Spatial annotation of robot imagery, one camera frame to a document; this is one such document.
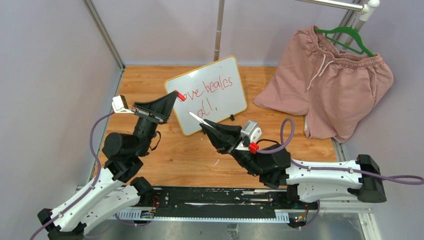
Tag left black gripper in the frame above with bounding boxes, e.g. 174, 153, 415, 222
132, 90, 179, 156

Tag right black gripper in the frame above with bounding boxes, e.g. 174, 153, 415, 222
200, 119, 264, 177

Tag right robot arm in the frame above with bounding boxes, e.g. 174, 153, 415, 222
199, 119, 387, 209

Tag yellow framed whiteboard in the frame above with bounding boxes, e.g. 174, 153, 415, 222
164, 56, 248, 136

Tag red white marker pen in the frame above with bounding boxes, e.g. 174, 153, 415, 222
188, 111, 212, 128

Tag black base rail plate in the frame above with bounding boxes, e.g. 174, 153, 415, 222
71, 185, 372, 229

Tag red marker cap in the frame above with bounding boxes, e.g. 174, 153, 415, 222
176, 91, 186, 102

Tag green clothes hanger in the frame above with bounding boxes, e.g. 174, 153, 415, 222
313, 26, 377, 58

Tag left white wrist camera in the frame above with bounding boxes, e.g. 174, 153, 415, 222
111, 95, 134, 114

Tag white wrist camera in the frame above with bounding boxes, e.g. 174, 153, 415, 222
111, 95, 134, 114
240, 120, 262, 147

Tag white metal clothes rack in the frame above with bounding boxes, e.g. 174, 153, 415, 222
213, 0, 380, 66

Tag pink shorts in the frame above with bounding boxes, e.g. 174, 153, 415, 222
253, 26, 394, 143

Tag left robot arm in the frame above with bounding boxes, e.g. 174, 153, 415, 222
37, 91, 185, 240

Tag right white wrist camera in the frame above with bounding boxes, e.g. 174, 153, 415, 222
240, 120, 262, 147

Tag grey aluminium corner post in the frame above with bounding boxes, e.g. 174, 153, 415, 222
82, 0, 126, 73

